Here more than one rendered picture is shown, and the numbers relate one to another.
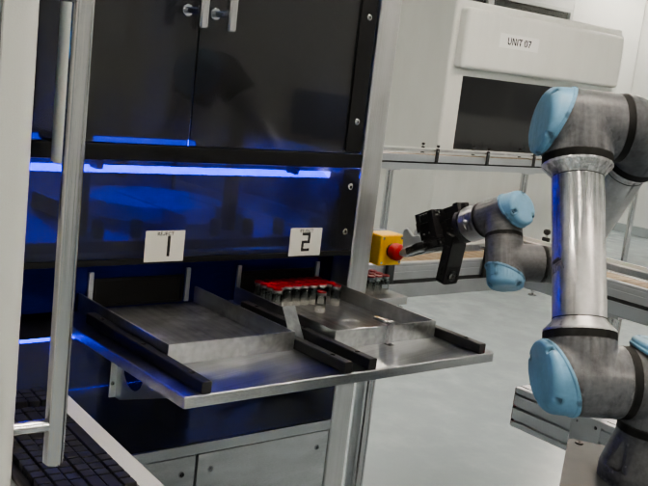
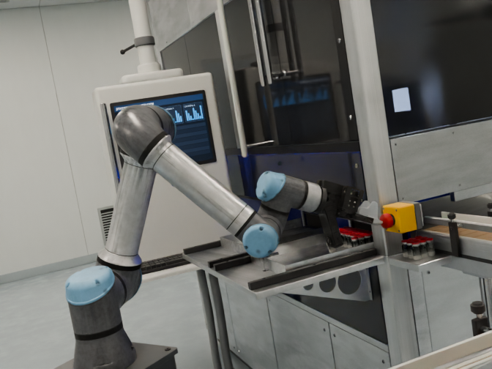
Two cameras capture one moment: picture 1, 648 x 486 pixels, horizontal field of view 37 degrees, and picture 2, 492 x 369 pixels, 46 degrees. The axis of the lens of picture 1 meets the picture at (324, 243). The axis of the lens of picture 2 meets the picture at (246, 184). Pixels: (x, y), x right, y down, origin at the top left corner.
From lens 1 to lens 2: 289 cm
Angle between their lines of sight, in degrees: 107
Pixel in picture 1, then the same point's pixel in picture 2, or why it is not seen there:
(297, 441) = (371, 348)
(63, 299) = not seen: hidden behind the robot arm
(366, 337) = (260, 261)
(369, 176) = (365, 158)
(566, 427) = not seen: outside the picture
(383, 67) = (353, 72)
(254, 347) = (237, 249)
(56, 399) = not seen: hidden behind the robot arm
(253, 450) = (350, 337)
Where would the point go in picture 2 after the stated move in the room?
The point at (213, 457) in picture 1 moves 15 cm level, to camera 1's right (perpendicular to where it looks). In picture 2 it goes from (334, 329) to (327, 347)
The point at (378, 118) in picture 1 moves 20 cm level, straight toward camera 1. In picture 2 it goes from (360, 112) to (291, 123)
